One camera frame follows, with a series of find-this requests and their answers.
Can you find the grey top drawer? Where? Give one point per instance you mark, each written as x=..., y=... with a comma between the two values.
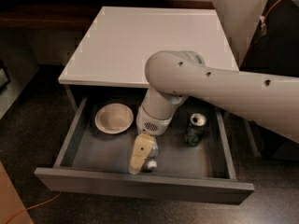
x=94, y=162

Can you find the dark framed object at left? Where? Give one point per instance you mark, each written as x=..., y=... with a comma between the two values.
x=4, y=76

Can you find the light wooden board corner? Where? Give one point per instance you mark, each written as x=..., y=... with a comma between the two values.
x=10, y=201

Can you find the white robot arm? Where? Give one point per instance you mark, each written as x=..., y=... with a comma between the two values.
x=268, y=100

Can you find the clear plastic water bottle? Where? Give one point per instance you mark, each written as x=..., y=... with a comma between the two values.
x=150, y=163

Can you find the green drink can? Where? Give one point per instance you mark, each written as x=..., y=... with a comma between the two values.
x=195, y=130

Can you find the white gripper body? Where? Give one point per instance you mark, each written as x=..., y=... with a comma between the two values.
x=150, y=125

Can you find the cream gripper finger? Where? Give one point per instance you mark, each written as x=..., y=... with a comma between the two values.
x=142, y=147

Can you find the dark cabinet at right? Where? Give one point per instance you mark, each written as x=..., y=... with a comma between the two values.
x=274, y=54

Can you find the beige bowl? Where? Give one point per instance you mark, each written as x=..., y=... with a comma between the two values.
x=114, y=118

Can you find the dark wooden shelf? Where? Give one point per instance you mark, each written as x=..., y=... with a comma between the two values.
x=76, y=15

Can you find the grey drawer cabinet white top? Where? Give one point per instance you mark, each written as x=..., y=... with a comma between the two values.
x=117, y=46

